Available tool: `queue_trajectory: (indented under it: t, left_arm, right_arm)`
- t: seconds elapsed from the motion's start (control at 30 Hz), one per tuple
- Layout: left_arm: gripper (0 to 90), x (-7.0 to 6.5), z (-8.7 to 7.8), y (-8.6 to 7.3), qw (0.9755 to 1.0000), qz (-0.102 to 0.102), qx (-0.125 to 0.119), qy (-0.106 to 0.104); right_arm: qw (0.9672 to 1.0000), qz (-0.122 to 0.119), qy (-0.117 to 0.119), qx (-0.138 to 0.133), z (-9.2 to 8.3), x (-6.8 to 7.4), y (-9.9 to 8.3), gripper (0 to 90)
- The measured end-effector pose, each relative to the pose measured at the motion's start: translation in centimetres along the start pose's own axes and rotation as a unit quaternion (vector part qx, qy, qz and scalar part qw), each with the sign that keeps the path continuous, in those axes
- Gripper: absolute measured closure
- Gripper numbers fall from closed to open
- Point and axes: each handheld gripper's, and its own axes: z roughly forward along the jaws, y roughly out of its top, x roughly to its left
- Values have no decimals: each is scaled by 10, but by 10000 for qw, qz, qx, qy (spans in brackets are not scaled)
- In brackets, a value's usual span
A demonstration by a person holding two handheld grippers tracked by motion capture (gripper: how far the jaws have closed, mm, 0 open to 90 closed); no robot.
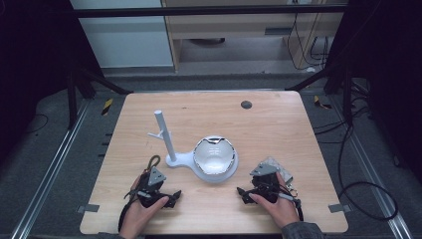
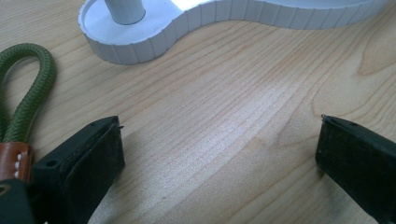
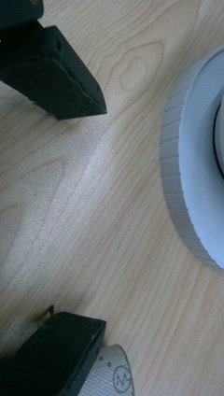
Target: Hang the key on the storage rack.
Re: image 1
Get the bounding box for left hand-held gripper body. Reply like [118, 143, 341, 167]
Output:
[135, 166, 168, 209]

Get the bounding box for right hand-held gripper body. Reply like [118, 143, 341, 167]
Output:
[249, 162, 284, 204]

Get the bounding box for olive braided cord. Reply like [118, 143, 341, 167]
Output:
[144, 154, 162, 174]

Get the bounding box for white bowl with silver rim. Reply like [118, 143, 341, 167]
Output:
[193, 134, 237, 176]

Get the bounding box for person's left hand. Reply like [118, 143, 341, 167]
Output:
[118, 175, 170, 239]

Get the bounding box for person's right hand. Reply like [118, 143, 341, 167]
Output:
[248, 171, 302, 230]

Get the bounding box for white stand with pole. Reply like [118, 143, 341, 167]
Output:
[146, 110, 240, 184]

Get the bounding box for yellow black tape strip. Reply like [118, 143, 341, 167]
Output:
[313, 95, 333, 111]
[101, 97, 114, 117]

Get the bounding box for black stand legs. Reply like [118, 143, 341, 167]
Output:
[285, 61, 354, 128]
[65, 64, 134, 131]

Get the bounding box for wooden cabinet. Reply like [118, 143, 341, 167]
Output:
[160, 0, 346, 73]

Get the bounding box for white cabinet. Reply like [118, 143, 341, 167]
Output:
[69, 0, 174, 70]

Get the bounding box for black curtain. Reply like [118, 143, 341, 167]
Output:
[0, 0, 104, 163]
[326, 0, 422, 183]

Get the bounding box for black gripper strap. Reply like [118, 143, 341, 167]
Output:
[117, 188, 140, 233]

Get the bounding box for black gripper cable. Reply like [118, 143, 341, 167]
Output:
[285, 193, 305, 222]

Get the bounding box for grey table bracket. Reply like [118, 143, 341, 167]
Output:
[76, 203, 101, 214]
[327, 202, 352, 214]

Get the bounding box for metal floor rail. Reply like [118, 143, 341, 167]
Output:
[329, 94, 415, 239]
[10, 99, 92, 239]

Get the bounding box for black looped floor cable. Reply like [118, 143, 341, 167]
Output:
[337, 114, 399, 222]

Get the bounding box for thin black floor cable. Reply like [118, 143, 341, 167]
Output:
[24, 113, 50, 134]

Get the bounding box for black hanging cables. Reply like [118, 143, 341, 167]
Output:
[286, 12, 330, 72]

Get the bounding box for black horizontal frame bar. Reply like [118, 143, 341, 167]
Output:
[64, 3, 349, 19]

